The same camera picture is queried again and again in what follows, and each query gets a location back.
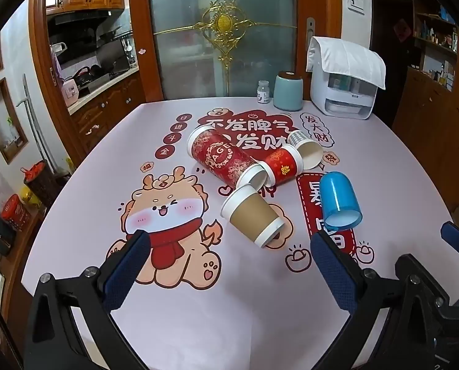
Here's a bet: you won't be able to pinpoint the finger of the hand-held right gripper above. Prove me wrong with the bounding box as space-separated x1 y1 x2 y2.
432 304 459 370
441 221 459 254

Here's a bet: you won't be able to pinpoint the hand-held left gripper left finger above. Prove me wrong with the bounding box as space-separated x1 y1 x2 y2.
23 229 153 370

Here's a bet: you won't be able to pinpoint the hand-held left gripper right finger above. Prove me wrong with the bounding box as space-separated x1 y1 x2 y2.
310 231 449 370

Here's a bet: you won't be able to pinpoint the blue plastic cup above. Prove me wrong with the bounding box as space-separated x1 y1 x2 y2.
319 171 363 231

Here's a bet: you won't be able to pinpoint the brown paper cup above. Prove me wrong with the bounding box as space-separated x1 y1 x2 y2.
221 184 286 248

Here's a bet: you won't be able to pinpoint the small red paper cup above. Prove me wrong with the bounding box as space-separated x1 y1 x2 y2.
237 144 304 197

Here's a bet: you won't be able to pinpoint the grey checkered paper cup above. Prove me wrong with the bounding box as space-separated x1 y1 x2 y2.
289 130 324 170

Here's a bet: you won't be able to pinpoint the large red paper cup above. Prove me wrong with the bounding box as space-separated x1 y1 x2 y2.
187 125 267 192

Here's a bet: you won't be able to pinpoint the wooden sideboard cabinet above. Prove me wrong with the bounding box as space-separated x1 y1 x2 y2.
391 65 459 211

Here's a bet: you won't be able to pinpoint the dark woven basket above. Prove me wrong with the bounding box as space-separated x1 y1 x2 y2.
23 160 63 209

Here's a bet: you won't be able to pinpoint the red round tin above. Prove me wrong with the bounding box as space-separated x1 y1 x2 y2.
2 195 32 232

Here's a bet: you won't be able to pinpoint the wooden kitchen base cabinets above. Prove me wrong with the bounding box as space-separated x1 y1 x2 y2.
68 71 146 157

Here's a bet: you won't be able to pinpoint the white countertop appliance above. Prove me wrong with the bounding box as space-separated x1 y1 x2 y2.
310 36 380 121

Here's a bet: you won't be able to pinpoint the teal canister with brown lid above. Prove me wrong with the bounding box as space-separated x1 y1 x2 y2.
273 71 304 112

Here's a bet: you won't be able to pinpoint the pink rice cooker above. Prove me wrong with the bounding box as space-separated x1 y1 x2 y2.
62 78 80 106

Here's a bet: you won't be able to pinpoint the small white pill bottle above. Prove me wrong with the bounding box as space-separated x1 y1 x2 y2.
257 80 271 105

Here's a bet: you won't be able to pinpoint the wooden shelf with bottles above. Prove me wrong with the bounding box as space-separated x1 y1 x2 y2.
410 0 459 92

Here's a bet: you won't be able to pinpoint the black cooking pot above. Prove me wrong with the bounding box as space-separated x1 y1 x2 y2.
75 65 99 85

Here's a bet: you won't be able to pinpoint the white quilted cloth cover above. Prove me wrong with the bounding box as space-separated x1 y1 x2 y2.
306 36 387 90

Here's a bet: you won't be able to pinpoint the red door decoration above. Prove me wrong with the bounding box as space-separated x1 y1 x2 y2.
393 19 408 43

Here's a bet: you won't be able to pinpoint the frosted glass door gold ornament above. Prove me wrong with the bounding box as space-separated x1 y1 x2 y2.
148 0 298 101

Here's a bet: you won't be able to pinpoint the black range hood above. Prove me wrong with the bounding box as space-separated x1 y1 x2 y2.
48 9 124 28

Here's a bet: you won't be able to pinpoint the grey mop handle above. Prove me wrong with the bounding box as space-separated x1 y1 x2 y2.
22 75 58 174

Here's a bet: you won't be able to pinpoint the wooden framed wall niche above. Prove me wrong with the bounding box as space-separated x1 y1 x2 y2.
0 77 29 165

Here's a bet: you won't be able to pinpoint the metal door handle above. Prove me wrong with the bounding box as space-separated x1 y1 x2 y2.
306 17 316 51

